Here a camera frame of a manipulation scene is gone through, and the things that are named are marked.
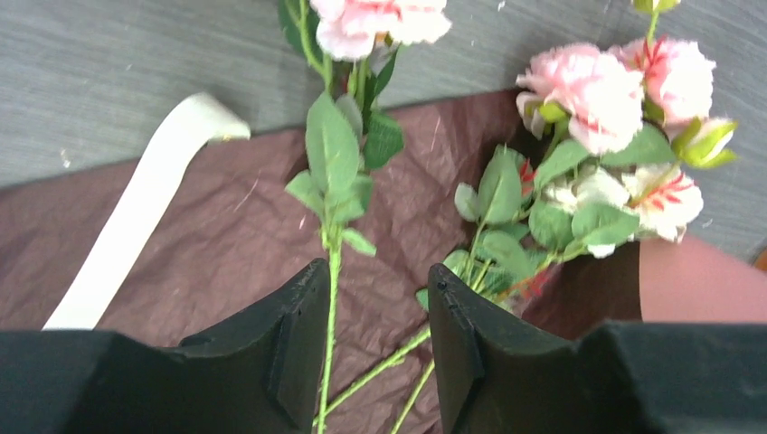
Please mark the short cream ribbon strip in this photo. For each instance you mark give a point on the short cream ribbon strip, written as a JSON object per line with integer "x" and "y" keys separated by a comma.
{"x": 190, "y": 125}

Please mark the pink cylindrical vase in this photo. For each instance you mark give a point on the pink cylindrical vase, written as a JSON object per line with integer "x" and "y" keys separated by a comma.
{"x": 694, "y": 282}

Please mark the pink white rose stems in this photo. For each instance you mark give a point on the pink white rose stems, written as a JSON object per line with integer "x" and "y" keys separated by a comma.
{"x": 618, "y": 129}

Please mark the dark red wrapping paper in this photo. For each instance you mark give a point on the dark red wrapping paper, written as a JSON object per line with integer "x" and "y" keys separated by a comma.
{"x": 230, "y": 237}

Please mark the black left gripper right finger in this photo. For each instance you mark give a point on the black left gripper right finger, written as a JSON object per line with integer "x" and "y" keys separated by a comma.
{"x": 497, "y": 373}

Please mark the pink rose stem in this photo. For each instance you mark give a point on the pink rose stem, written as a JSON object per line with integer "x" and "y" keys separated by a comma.
{"x": 353, "y": 47}

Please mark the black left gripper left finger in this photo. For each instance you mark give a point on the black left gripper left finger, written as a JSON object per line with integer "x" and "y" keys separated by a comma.
{"x": 256, "y": 371}

